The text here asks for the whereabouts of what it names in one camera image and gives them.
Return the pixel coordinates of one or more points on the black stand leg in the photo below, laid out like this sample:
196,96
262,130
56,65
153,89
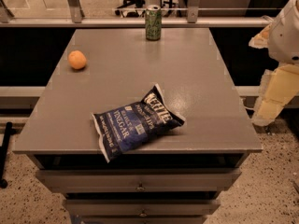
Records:
3,153

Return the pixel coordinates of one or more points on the green soda can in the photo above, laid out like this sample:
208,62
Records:
153,22

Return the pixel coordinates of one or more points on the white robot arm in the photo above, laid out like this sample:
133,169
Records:
283,42

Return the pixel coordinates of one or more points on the metal railing frame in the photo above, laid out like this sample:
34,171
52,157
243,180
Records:
124,13

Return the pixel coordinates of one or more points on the orange fruit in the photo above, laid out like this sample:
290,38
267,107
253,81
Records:
77,59

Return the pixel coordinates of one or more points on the grey drawer cabinet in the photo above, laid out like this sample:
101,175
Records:
175,178

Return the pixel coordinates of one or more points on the black office chair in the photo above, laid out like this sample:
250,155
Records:
137,0

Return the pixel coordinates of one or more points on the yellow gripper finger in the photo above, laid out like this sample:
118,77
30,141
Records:
277,88
260,41

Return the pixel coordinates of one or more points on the blue Kettle chips bag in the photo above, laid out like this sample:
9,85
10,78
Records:
130,126

